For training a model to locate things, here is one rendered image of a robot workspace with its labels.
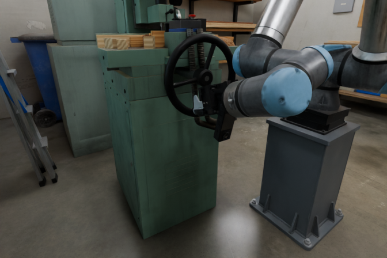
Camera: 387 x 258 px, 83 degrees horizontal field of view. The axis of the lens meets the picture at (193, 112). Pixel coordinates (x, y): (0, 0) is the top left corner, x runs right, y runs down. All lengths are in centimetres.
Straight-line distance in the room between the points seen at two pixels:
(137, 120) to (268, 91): 60
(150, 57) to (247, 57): 41
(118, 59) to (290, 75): 59
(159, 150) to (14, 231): 90
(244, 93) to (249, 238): 93
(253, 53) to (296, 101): 21
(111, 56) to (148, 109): 24
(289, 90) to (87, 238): 119
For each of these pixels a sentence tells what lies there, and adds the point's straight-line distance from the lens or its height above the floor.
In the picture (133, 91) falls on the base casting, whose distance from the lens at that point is 87.
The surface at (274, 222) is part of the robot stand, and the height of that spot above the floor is 2.
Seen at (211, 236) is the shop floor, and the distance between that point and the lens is 126.
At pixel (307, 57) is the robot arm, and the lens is 53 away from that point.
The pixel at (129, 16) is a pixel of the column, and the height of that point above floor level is 103.
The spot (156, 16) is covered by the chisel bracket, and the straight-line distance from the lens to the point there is 103.
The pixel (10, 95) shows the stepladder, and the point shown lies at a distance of 162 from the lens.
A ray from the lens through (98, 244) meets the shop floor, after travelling 131.
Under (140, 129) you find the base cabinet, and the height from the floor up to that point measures 58.
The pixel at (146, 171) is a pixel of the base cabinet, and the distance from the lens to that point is 102.
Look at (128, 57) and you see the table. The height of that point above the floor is 87.
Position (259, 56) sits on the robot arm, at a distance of 58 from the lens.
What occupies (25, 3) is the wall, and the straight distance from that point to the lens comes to 330.
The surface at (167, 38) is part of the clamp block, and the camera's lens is 90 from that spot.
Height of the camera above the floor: 95
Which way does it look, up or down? 20 degrees down
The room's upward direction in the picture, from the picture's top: straight up
